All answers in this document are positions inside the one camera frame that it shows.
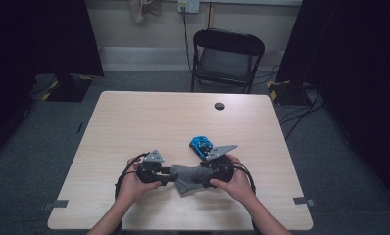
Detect black wall socket cable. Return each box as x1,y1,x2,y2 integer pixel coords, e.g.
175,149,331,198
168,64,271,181
181,6,194,74

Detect fuzzy grey sock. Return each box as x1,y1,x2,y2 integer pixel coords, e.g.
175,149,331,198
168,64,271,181
169,164,216,198

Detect beige hanging cloth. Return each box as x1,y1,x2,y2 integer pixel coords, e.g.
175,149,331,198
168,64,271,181
128,0,163,24

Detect person's right hand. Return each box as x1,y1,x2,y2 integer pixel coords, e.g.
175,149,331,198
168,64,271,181
210,154,255,204

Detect blue toy car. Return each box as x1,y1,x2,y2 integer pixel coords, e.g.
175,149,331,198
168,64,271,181
188,135,216,161

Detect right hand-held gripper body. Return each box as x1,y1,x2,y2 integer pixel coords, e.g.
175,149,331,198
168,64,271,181
205,144,238,184

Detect white wall socket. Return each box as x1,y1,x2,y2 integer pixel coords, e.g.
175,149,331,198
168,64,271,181
177,0,201,14

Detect black stand base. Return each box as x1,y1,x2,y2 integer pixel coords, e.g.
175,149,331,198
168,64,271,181
45,74,93,103
267,79,312,106

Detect black floor cables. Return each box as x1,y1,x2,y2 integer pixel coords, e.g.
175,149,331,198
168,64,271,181
279,91,324,141

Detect grey tape strip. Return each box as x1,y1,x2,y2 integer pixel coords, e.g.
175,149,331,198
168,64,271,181
293,196,316,208
43,199,70,211

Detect person's left hand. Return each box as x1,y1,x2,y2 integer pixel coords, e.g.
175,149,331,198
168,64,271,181
118,156,163,205

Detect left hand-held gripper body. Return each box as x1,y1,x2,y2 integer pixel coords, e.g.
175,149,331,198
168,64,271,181
136,149,171,185

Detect black folding chair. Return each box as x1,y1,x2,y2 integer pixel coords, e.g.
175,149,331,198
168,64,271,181
190,28,266,95

